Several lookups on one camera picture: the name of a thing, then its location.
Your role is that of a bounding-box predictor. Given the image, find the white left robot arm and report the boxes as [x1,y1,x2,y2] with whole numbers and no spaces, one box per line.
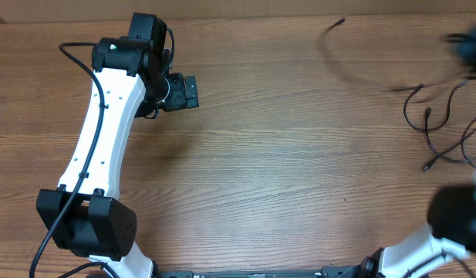
[36,12,199,277]

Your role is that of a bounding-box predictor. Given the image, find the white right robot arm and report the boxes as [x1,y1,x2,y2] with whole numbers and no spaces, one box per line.
[339,26,476,277]

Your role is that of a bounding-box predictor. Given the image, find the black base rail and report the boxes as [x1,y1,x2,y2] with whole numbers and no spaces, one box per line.
[159,266,360,278]

